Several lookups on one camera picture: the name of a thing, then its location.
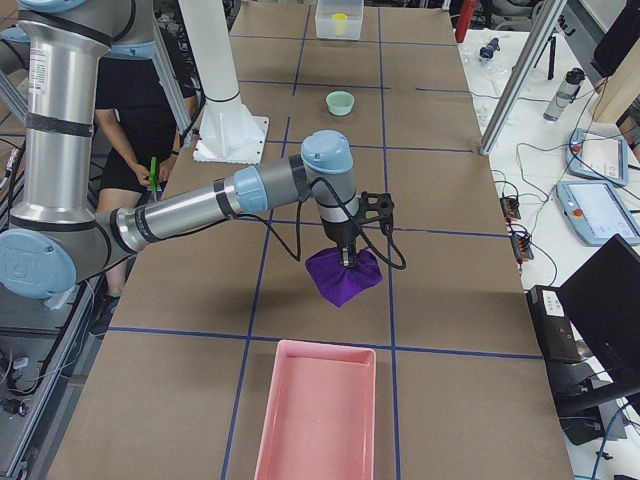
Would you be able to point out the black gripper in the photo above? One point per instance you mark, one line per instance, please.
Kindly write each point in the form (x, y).
(340, 234)

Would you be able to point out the purple microfiber cloth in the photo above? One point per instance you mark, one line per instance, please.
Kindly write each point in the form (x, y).
(339, 284)

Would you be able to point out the mint green bowl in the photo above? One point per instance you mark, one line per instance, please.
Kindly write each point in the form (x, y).
(340, 103)

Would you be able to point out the yellow plastic cup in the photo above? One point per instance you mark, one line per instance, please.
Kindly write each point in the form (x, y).
(339, 23)

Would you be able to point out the black equipment box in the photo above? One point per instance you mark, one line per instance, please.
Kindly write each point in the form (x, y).
(553, 329)

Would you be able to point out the pink plastic tray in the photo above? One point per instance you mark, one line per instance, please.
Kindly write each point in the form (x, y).
(320, 415)

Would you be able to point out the green handheld tool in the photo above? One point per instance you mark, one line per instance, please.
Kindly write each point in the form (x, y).
(154, 186)

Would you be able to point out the translucent white plastic bin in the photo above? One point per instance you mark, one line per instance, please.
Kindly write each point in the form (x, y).
(354, 9)

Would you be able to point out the person in black clothes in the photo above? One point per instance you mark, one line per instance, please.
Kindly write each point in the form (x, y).
(132, 109)

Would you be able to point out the folded blue umbrella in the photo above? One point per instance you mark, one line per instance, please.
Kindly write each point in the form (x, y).
(488, 51)

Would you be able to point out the near blue teach pendant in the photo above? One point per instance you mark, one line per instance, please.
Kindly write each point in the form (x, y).
(596, 212)

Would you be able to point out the blue teach pendant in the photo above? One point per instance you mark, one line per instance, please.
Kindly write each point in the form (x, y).
(596, 212)
(592, 155)

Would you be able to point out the black monitor with stand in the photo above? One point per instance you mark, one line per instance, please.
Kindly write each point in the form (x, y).
(601, 300)

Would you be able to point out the far blue teach pendant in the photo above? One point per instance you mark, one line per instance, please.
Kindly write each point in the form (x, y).
(592, 155)

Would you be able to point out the red fire extinguisher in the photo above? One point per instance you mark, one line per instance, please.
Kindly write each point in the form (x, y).
(464, 19)

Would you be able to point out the clear water bottle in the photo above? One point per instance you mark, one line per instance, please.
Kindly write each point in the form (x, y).
(565, 94)

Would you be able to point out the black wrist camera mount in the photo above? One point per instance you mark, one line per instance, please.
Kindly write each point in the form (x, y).
(376, 207)

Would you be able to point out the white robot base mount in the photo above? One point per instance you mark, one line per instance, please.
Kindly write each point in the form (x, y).
(228, 132)

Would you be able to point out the grey aluminium post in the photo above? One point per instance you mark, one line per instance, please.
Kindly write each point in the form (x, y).
(542, 28)

